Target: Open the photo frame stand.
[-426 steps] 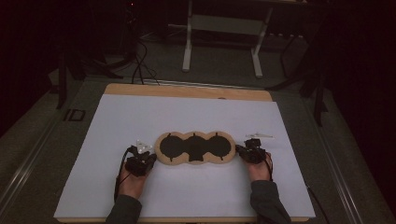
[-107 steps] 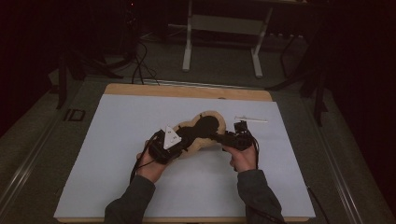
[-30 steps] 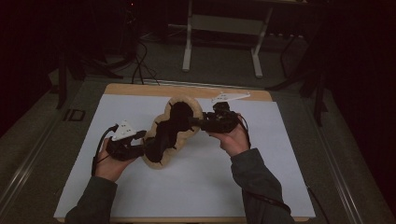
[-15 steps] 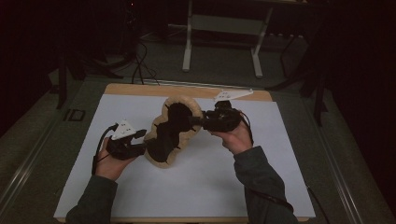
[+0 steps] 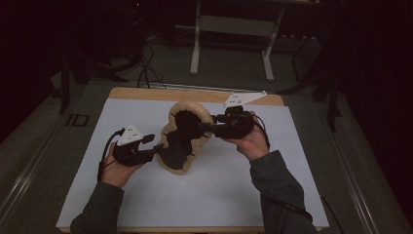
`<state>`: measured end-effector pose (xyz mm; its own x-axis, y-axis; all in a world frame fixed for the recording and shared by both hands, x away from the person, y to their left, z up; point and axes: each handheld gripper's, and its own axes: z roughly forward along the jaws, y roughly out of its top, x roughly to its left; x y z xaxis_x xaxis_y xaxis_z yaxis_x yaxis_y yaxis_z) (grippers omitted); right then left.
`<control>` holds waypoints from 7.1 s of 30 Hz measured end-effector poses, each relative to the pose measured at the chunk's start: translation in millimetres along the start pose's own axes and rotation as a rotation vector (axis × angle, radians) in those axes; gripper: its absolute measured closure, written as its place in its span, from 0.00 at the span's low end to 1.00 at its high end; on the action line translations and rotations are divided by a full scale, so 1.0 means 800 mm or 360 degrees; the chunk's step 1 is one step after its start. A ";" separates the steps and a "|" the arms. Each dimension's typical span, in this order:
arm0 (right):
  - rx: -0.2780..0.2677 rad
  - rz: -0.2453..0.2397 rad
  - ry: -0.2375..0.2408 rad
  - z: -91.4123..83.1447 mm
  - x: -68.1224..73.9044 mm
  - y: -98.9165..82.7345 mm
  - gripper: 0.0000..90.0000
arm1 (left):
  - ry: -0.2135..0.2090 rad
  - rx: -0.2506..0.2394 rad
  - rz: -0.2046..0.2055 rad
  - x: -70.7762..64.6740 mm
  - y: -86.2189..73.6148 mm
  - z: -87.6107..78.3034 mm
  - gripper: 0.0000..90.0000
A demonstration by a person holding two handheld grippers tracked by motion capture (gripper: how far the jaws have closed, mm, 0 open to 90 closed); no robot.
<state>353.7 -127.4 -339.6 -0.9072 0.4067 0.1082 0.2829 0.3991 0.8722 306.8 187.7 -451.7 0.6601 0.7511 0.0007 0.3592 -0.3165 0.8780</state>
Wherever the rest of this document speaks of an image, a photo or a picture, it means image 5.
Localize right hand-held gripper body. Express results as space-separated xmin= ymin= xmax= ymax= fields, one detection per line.
xmin=212 ymin=91 xmax=268 ymax=140

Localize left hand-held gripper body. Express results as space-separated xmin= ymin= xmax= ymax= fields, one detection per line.
xmin=111 ymin=124 xmax=156 ymax=168

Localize tan plush black-lined earmuffs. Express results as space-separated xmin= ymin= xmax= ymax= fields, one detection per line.
xmin=155 ymin=99 xmax=215 ymax=176

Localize person's left hand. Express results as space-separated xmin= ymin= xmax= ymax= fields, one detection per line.
xmin=100 ymin=142 xmax=144 ymax=189

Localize person's right hand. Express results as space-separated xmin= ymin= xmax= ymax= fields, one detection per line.
xmin=223 ymin=111 xmax=271 ymax=162

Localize metal strip behind table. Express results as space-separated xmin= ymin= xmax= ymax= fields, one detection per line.
xmin=148 ymin=82 xmax=278 ymax=96

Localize wooden table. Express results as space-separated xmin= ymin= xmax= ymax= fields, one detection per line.
xmin=56 ymin=86 xmax=329 ymax=234

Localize white table sheet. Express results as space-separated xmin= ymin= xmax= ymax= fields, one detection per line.
xmin=56 ymin=97 xmax=329 ymax=228

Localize white metal stand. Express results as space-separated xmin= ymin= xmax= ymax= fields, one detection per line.
xmin=189 ymin=0 xmax=286 ymax=83

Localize black floor bracket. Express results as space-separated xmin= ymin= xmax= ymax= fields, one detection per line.
xmin=65 ymin=113 xmax=91 ymax=128

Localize black floor cables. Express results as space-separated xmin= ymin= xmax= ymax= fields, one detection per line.
xmin=135 ymin=41 xmax=169 ymax=91

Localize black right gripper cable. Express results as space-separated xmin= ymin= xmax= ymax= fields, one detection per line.
xmin=251 ymin=111 xmax=346 ymax=234

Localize black stand with tall post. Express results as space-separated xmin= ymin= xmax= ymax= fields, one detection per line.
xmin=277 ymin=13 xmax=344 ymax=133

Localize metal floor rail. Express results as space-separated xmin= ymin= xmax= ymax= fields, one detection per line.
xmin=319 ymin=100 xmax=382 ymax=234
xmin=0 ymin=106 xmax=76 ymax=222

